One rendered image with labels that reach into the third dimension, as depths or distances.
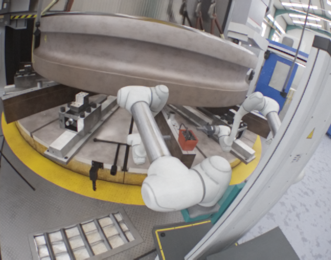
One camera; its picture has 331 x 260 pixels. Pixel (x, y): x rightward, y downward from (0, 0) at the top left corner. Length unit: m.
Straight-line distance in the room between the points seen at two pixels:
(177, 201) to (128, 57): 1.71
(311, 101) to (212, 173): 0.45
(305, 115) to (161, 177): 0.53
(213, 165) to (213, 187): 0.09
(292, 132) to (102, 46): 1.98
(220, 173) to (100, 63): 1.81
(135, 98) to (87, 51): 1.39
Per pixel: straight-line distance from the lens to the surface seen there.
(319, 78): 0.60
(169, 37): 1.91
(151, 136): 0.79
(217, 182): 0.72
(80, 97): 2.07
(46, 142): 2.26
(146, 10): 5.13
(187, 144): 1.58
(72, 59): 2.37
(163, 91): 1.06
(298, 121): 0.60
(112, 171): 1.76
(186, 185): 0.65
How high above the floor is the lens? 1.60
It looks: 29 degrees down
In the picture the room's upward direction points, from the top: 14 degrees clockwise
